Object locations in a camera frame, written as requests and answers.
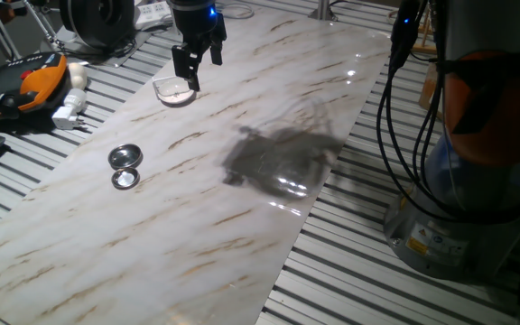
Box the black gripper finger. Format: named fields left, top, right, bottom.
left=171, top=42, right=203, bottom=92
left=209, top=26, right=227, bottom=67

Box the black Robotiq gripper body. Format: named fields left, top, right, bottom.
left=168, top=0, right=228, bottom=53

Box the white floral ceramic plate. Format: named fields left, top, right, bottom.
left=155, top=79, right=197, bottom=107

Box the person's hand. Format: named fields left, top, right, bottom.
left=0, top=2, right=18, bottom=24

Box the white power strip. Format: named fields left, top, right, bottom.
left=134, top=0, right=174, bottom=31

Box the cream egg-shaped object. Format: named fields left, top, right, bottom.
left=67, top=61, right=88, bottom=91

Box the large steel bowl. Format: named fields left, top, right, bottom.
left=107, top=143, right=144, bottom=171

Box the white power adapter plug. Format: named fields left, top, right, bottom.
left=51, top=88, right=88, bottom=131

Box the small steel bowl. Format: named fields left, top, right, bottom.
left=110, top=167, right=141, bottom=190

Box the orange black teach pendant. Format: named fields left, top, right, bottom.
left=0, top=51, right=70, bottom=123

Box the marble pattern table mat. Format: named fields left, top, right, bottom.
left=0, top=6, right=395, bottom=325

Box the aluminium frame post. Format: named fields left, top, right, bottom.
left=308, top=0, right=339, bottom=22

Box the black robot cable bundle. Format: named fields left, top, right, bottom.
left=375, top=0, right=450, bottom=225

